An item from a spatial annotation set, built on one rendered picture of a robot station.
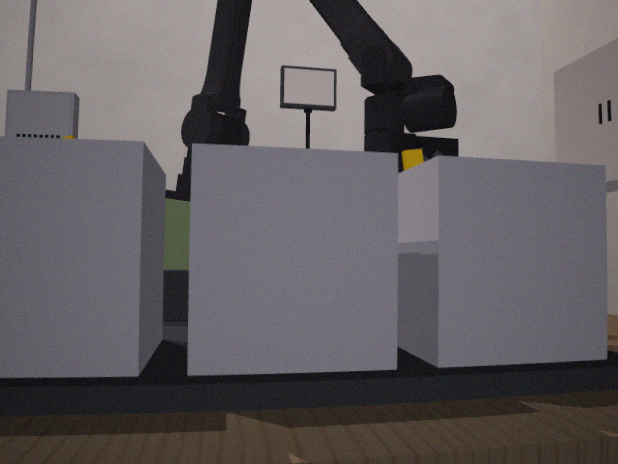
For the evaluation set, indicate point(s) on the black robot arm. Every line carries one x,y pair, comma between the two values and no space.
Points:
428,102

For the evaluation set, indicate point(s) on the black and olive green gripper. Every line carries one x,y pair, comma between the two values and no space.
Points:
379,141

